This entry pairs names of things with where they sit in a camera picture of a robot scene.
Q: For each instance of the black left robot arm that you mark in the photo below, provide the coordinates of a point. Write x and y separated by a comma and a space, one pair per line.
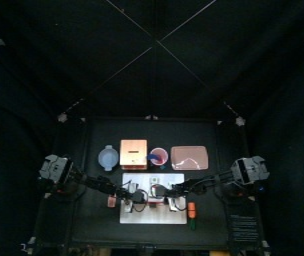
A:
69, 175

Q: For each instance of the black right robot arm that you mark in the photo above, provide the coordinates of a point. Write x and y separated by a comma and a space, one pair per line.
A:
229, 176

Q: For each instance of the toy sushi roll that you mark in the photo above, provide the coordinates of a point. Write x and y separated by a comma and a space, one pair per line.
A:
154, 180

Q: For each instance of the white cutting board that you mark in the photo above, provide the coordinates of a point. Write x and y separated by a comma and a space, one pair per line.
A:
154, 215

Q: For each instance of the small salmon-pink toy piece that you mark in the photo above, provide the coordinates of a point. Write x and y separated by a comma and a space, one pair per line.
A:
110, 201

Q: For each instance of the blue spoon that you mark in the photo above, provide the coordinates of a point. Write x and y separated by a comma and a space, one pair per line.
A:
153, 159

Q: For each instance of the orange toy carrot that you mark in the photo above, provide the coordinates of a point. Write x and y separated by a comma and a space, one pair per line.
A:
191, 210

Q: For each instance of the pink cup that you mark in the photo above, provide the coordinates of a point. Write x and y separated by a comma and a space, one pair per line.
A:
160, 155

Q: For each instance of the wooden box with slot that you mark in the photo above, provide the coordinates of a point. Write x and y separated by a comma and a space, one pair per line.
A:
133, 153

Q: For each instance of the pink square tray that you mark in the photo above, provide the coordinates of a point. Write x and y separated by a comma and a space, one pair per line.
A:
189, 157

